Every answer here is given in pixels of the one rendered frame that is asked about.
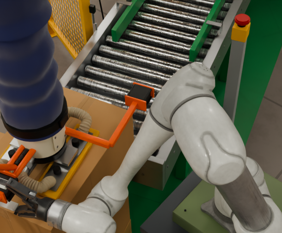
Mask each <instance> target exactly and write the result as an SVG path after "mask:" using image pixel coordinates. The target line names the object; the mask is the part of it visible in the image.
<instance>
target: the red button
mask: <svg viewBox="0 0 282 233"><path fill-rule="evenodd" d="M250 20H251V19H250V17H249V16H248V15H246V14H238V15H236V16H235V18H234V21H235V23H236V24H237V26H238V27H241V28H243V27H245V26H246V25H248V24H249V23H250Z"/></svg>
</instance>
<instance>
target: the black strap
mask: <svg viewBox="0 0 282 233"><path fill-rule="evenodd" d="M0 114H1V118H2V121H3V124H4V126H5V128H6V129H7V131H8V132H9V133H11V134H12V135H14V136H16V137H19V138H23V139H38V138H42V137H46V136H48V135H50V134H52V133H54V132H55V131H57V130H58V129H59V128H63V126H64V125H65V123H66V122H67V121H68V107H67V101H66V98H65V96H64V99H63V107H62V112H61V114H60V115H59V116H58V117H57V118H56V119H55V120H54V121H53V122H52V123H51V124H48V125H46V126H44V127H41V128H38V129H17V128H15V127H13V126H10V125H9V124H7V123H6V122H5V120H4V117H3V115H2V113H1V112H0Z"/></svg>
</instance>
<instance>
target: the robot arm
mask: <svg viewBox="0 0 282 233"><path fill-rule="evenodd" d="M214 88H215V77H214V75H213V72H212V71H211V70H210V69H209V68H208V67H206V66H205V65H203V64H200V63H198V62H194V63H191V64H187V65H186V66H184V67H182V68H181V69H180V70H178V71H177V72H176V73H175V74H174V75H173V76H172V77H171V78H170V79H169V80H168V81H167V82H166V83H165V85H164V86H163V87H162V88H161V90H160V91H159V93H158V94H157V96H156V98H155V100H154V102H153V103H152V105H151V107H150V109H149V110H148V113H147V115H146V118H145V120H144V122H143V124H142V126H141V128H140V130H139V132H138V134H137V136H136V138H135V140H134V141H133V143H132V145H131V146H130V148H129V150H128V151H127V153H126V155H125V157H124V160H123V162H122V164H121V166H120V167H119V169H118V170H117V171H116V173H115V174H114V175H113V176H105V177H104V178H103V179H102V180H101V181H100V182H99V183H98V184H97V185H95V187H94V188H93V189H92V190H91V193H90V194H89V195H88V196H87V198H86V200H85V201H83V202H81V203H79V204H78V205H76V204H72V203H71V202H66V201H64V200H61V199H56V200H55V199H52V198H49V197H44V198H42V199H40V198H38V197H36V194H37V192H36V191H34V190H31V189H29V188H28V187H26V186H24V185H23V184H21V183H19V182H18V181H16V180H14V179H13V178H9V180H5V179H2V178H0V188H3V189H5V190H6V189H9V190H10V191H11V192H12V193H14V194H15V195H17V196H18V197H19V198H21V199H22V202H24V203H25V205H19V204H18V203H16V202H13V201H10V202H8V200H7V204H6V203H3V202H0V206H1V207H3V208H6V209H9V210H11V211H14V214H15V215H17V214H18V216H19V217H26V218H34V219H37V220H42V221H45V222H47V224H48V225H49V226H51V227H54V228H57V229H59V230H61V231H65V232H66V233H115V232H116V222H115V221H114V219H113V218H112V217H113V216H114V215H115V214H116V213H117V212H118V211H119V210H120V209H121V207H122V206H123V205H124V203H125V200H126V198H127V197H128V194H129V191H128V188H127V186H128V185H129V183H130V181H131V180H132V178H133V177H134V176H135V174H136V173H137V172H138V171H139V170H140V169H141V167H142V166H143V165H144V164H145V162H146V161H147V160H148V159H149V157H150V156H151V155H152V154H153V153H154V152H155V151H156V150H157V149H158V148H159V147H160V146H161V145H162V144H164V143H165V142H166V141H167V140H168V139H169V138H171V137H172V136H173V135H175V138H176V140H177V143H178V145H179V147H180V149H181V151H182V153H183V155H184V156H185V158H186V160H187V161H188V163H189V165H190V166H191V168H192V170H193V171H194V172H195V174H196V175H197V176H199V177H200V178H201V179H203V180H204V181H206V182H207V183H209V184H212V185H215V196H214V197H213V198H211V199H210V200H209V201H208V202H206V203H203V204H202V205H201V211H202V212H204V213H206V214H208V215H209V216H211V217H212V218H213V219H214V220H215V221H216V222H218V223H219V224H220V225H221V226H222V227H224V228H225V229H226V230H227V231H228V232H229V233H282V212H281V210H280V209H279V208H278V206H277V205H276V204H275V203H274V201H273V200H272V198H271V196H270V193H269V190H268V187H267V184H266V181H265V179H264V172H263V170H262V169H261V167H260V166H259V164H258V163H257V162H256V161H255V160H254V159H252V158H250V157H247V156H246V150H245V146H244V143H243V141H242V138H241V136H240V134H239V133H238V131H237V129H236V127H235V125H234V124H233V122H232V120H231V119H230V117H229V116H228V114H227V113H226V112H225V110H224V109H223V108H222V107H221V106H220V105H219V103H218V102H217V100H216V98H215V95H214V93H213V92H212V91H213V89H214Z"/></svg>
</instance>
